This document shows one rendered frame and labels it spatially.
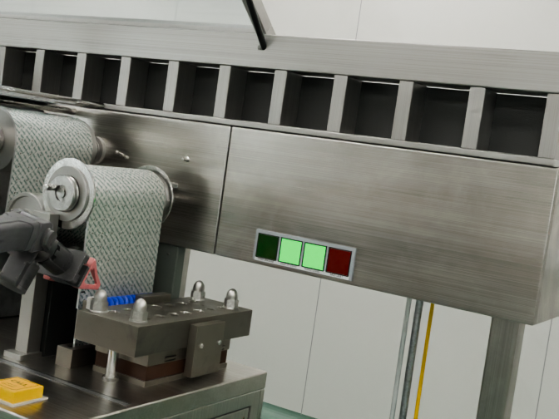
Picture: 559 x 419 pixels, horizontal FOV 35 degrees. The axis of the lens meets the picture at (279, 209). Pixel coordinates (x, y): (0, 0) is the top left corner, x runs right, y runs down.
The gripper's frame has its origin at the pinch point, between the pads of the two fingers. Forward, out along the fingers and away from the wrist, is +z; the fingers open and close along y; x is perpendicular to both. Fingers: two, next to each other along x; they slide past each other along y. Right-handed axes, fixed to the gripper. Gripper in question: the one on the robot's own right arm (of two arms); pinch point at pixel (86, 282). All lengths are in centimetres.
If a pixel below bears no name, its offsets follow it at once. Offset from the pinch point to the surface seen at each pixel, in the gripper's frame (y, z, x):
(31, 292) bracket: -8.7, -3.8, -6.2
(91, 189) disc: 0.3, -11.5, 15.7
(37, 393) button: 13.4, -12.2, -25.6
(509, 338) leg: 76, 40, 24
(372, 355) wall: -49, 260, 78
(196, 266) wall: -163, 248, 98
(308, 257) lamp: 34.5, 20.6, 24.4
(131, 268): 0.2, 10.3, 8.8
